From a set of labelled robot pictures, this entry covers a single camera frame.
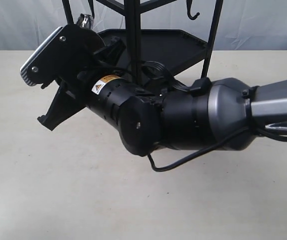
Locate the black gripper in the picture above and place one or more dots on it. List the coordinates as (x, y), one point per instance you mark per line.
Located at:
(127, 107)

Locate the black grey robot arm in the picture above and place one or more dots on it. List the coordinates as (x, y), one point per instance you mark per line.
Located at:
(209, 112)

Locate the black metal shelf rack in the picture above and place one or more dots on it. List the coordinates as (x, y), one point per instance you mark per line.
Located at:
(177, 49)

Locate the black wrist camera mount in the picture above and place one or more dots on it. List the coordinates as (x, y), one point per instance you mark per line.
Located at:
(64, 44)

